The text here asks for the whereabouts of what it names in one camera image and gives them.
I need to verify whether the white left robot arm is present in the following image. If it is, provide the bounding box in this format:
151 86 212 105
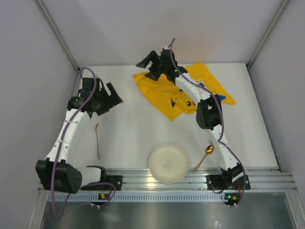
35 78 123 194

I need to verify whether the perforated cable tray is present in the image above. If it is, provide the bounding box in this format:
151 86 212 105
47 192 241 203

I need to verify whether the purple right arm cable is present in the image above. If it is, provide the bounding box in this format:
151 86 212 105
167 37 245 208

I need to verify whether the thin brown fork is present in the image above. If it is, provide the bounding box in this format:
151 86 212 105
95 123 100 160

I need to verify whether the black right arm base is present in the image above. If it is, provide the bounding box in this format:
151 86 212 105
206 164 251 193

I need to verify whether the cream round plate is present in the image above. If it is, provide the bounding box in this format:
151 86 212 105
147 144 190 185

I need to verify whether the aluminium mounting rail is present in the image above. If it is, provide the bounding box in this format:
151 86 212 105
38 167 297 193

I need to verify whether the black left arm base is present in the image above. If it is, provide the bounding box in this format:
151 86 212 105
81 175 123 191

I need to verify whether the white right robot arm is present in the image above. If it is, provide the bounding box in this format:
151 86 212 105
136 47 246 184

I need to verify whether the gold spoon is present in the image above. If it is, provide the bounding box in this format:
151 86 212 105
194 145 214 172

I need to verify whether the yellow Pikachu cloth placemat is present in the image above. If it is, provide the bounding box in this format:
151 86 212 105
133 62 236 121

